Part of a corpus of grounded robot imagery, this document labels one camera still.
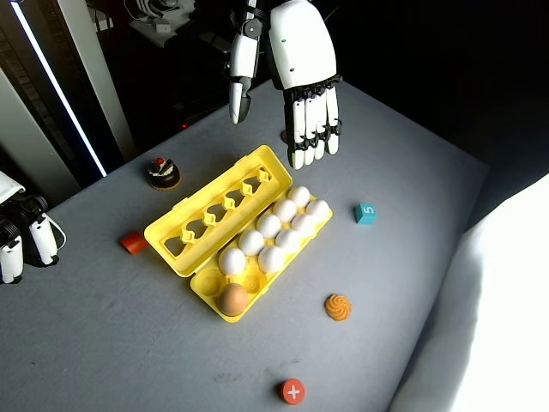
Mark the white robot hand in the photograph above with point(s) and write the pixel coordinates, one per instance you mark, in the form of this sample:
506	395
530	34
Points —
300	47
40	238

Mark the yellow-brown toy egg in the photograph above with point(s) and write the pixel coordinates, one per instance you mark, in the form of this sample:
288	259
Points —
233	299

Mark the yellow plastic egg box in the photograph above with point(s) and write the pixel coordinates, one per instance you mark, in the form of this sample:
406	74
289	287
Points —
214	214

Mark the brown round disc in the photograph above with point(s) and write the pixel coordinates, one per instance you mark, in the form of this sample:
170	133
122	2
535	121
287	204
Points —
285	136

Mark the red arch block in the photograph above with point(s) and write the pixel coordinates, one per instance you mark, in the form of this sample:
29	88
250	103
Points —
134	243

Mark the grey table cloth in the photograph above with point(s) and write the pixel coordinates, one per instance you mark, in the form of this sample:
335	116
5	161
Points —
128	335

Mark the toy chocolate cake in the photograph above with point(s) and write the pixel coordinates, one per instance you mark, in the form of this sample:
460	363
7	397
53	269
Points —
164	173

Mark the white light strip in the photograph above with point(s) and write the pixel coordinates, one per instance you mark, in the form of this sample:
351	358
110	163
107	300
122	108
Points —
60	92

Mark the white upright panel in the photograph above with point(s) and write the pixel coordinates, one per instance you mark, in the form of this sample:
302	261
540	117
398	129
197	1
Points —
103	86

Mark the teal number cube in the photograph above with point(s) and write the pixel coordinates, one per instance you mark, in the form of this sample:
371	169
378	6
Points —
366	213

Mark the orange swirl toy cookie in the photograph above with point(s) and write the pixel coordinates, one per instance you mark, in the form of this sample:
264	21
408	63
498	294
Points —
338	307

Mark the red plus sign disc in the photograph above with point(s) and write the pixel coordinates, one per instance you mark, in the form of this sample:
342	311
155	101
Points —
293	391

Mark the white sheet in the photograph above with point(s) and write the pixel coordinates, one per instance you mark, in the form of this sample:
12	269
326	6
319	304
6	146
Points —
493	300

